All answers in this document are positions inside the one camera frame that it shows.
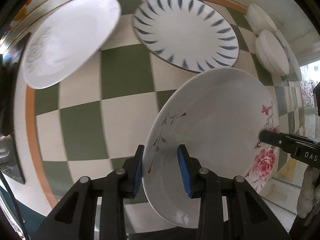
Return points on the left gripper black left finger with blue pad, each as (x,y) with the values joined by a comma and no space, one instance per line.
(74,215)

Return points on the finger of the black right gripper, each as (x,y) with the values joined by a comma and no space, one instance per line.
(289,143)

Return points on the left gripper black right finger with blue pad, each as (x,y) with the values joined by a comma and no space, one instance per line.
(230,208)

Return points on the white plate pink flowers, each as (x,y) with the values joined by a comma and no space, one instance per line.
(218,116)

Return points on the white gloved right hand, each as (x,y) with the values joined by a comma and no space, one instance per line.
(309,192)

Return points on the white bowl near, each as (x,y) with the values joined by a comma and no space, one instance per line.
(271,54)

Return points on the white bowl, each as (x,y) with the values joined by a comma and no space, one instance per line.
(271,54)
(259,20)

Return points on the checkered green white tablecloth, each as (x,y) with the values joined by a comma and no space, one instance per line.
(91,122)

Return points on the white bowl far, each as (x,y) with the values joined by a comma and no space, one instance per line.
(259,20)

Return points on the white plate blue leaf pattern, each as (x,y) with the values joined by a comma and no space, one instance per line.
(189,34)

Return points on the white plate grey pattern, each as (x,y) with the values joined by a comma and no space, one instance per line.
(67,39)

